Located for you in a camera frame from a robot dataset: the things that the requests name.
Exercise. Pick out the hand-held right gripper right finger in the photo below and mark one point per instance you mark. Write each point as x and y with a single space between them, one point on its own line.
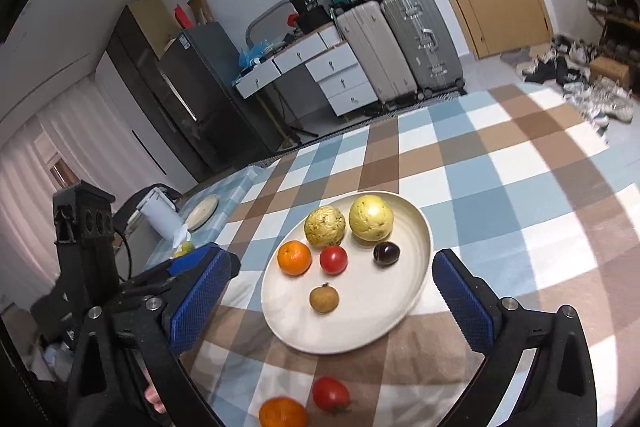
462 302

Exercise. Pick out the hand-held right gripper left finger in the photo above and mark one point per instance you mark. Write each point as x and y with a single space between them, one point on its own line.
200 302

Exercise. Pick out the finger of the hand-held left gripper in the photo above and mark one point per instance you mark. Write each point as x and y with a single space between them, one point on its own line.
192 259
235 264

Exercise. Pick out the orange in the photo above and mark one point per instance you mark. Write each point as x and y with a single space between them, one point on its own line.
294 258
282 413

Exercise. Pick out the large cream plate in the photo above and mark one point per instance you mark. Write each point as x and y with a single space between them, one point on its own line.
380 307

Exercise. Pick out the dark purple plum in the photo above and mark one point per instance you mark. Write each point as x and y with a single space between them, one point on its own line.
386 253

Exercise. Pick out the brown longan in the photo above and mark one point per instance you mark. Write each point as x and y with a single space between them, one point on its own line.
324 298

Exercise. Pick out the bumpy yellow guava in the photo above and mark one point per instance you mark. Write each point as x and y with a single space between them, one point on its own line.
325 227

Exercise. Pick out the red tomato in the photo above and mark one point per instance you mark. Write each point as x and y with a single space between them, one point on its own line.
330 394
333 258

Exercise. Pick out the smooth yellow guava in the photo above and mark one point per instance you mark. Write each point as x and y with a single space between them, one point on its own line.
370 218

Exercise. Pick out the person's left hand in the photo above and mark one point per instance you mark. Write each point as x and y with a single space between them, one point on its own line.
154 399

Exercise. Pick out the small yellow green fruit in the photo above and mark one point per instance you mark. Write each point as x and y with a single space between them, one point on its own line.
184 249

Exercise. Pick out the small cream plate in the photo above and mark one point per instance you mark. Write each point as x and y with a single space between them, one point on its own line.
202 213

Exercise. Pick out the white plastic jug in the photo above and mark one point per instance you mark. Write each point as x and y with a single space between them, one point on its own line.
162 214

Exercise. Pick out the pale blue checked tablecloth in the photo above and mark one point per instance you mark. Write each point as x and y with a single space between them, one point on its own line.
235 192

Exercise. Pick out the black chair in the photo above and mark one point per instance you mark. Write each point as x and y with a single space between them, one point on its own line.
131 202

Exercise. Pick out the white curtain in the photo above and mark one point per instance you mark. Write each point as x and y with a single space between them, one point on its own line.
75 142

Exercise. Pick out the dark grey refrigerator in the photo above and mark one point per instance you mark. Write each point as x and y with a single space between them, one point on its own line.
200 82

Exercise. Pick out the dark wardrobe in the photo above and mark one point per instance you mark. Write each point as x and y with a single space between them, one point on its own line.
135 72

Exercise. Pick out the blue plastic bag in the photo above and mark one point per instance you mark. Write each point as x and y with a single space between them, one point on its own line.
248 57

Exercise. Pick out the white desk with drawers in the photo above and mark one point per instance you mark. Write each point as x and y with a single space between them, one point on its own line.
345 72

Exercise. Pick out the tan cardboard box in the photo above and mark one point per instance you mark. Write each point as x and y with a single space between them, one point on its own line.
150 22

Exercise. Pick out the red box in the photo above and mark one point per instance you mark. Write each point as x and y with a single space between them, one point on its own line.
182 16

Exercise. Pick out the pile of loose sneakers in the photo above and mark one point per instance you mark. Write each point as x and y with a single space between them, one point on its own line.
575 82

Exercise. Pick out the brown cardboard sheet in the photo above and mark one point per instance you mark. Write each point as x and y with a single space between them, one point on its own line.
200 7

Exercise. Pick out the beige suitcase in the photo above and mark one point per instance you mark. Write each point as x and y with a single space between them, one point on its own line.
375 52

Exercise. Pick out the black bag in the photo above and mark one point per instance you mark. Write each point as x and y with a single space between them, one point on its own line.
312 19

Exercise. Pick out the grey suitcase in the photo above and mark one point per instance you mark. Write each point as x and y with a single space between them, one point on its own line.
422 39

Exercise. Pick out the small brown cardboard box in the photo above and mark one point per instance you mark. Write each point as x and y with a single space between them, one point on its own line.
610 68

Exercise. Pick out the wooden shoe rack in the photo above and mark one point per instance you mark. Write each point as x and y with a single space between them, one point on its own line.
615 27

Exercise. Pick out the grey curved metal frame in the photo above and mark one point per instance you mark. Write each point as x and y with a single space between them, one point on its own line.
255 24

